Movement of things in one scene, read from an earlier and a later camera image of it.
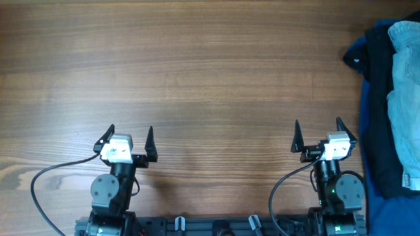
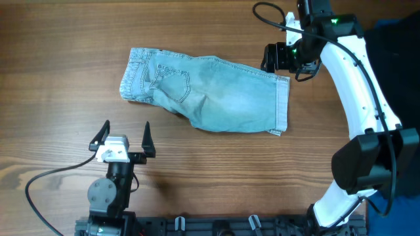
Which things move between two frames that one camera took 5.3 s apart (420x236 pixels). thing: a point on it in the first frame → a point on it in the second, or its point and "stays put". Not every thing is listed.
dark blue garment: x=384 y=216 stays put
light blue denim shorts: x=403 y=99 → x=213 y=94
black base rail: x=222 y=226 stays put
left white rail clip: x=183 y=223 stays put
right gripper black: x=310 y=152 → x=274 y=58
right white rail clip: x=252 y=222 stays put
